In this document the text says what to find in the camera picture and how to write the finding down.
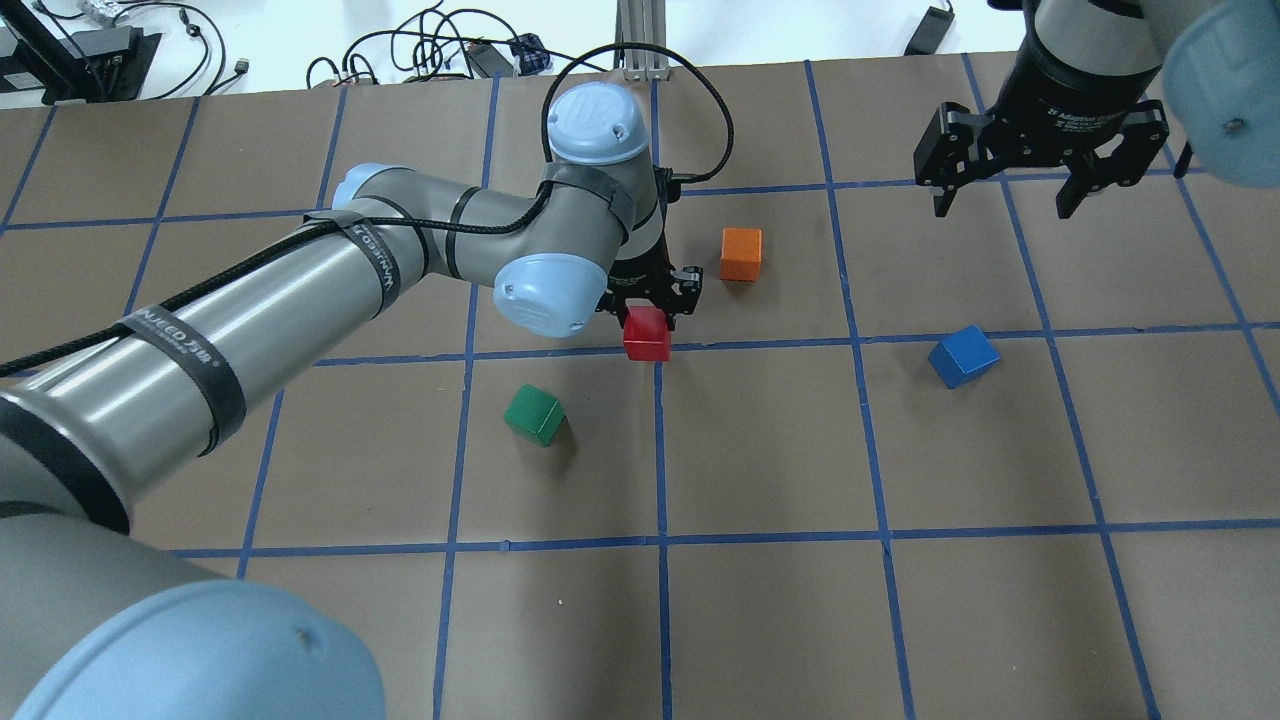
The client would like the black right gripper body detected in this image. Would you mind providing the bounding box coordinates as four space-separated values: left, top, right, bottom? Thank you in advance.
914 100 1170 191

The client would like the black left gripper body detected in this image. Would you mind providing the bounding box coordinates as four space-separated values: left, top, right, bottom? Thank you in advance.
596 167 682 322

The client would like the red wooden block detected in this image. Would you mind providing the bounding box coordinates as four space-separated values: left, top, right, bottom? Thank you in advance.
623 306 671 363

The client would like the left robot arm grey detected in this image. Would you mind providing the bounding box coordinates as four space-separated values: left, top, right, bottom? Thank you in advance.
1 81 701 719

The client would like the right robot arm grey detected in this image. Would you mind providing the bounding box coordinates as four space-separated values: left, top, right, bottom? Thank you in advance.
913 1 1279 219

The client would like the orange wooden block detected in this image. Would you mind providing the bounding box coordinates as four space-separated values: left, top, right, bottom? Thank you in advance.
718 227 764 283

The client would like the blue wooden block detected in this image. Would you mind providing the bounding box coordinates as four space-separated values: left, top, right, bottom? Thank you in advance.
928 325 1002 389

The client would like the green wooden block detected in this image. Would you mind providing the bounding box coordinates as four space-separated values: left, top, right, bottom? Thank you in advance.
503 383 566 448

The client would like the black power adapter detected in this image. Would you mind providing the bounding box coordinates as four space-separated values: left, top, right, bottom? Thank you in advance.
902 5 955 56

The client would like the black monitor stand base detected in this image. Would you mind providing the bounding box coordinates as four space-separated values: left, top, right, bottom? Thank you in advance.
1 1 163 106

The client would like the aluminium frame post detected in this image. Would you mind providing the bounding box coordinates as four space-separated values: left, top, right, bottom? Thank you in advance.
614 0 669 83

